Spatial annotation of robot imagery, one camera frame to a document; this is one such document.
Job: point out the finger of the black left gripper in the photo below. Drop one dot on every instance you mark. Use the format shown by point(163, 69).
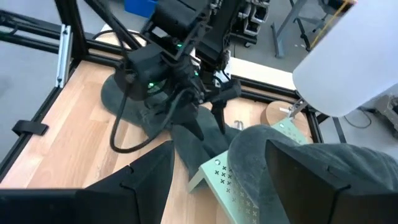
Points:
point(228, 90)
point(186, 115)

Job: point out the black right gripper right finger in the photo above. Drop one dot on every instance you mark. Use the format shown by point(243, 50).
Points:
point(298, 193)

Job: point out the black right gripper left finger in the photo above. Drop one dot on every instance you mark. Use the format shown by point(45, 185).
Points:
point(136, 196)

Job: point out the green fabric cap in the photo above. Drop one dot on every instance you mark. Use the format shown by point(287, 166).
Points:
point(248, 155)
point(199, 152)
point(112, 99)

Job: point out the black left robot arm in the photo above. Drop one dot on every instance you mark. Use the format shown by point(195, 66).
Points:
point(143, 68)

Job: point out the clear safety glasses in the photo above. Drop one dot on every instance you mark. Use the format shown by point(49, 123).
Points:
point(238, 124)

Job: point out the grey metal stand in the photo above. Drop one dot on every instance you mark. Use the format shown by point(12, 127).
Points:
point(277, 43)

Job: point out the pale green perforated shelf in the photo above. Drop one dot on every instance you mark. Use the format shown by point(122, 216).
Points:
point(214, 177)

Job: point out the black and white cart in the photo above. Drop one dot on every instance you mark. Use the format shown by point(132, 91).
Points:
point(253, 18)

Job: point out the blue storage bin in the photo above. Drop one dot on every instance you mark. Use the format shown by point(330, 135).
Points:
point(140, 7)

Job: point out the grey metal floor foot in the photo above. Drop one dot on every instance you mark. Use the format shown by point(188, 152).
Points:
point(388, 115)

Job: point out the white cylindrical bin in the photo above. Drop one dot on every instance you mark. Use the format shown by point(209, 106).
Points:
point(351, 62)

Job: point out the black aluminium table frame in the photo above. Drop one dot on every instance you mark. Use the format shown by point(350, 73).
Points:
point(79, 34)

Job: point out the black frame clip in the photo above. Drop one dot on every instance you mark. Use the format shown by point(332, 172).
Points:
point(29, 127)

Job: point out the silver frame bracket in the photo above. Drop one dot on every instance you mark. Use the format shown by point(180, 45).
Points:
point(63, 56)

